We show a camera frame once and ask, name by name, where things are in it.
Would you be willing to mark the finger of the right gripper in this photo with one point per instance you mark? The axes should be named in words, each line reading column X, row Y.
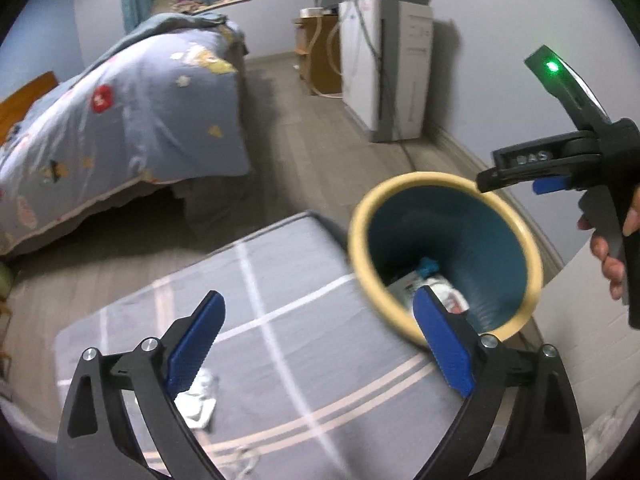
column 561, row 155
column 549, row 185

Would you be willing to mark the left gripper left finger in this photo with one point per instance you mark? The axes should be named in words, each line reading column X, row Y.
column 95, row 437

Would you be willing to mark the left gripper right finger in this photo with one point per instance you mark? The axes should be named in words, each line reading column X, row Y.
column 543, row 439

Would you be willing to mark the white tissue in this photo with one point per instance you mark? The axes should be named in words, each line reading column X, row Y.
column 197, row 404

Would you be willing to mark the blue wet wipes pack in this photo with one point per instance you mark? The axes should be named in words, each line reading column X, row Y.
column 428, row 274

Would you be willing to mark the teal yellow-rimmed trash bin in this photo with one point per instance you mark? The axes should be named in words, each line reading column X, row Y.
column 481, row 244

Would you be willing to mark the person right hand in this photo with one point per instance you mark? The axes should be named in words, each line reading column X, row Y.
column 614, row 237

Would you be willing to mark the white air purifier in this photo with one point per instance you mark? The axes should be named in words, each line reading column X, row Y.
column 386, row 55

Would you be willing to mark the wooden tv cabinet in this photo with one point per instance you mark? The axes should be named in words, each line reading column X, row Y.
column 318, row 53

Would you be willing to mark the blue cartoon duvet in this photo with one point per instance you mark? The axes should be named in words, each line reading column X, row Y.
column 160, row 107

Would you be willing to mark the wooden bed frame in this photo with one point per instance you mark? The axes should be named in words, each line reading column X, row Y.
column 15, row 107

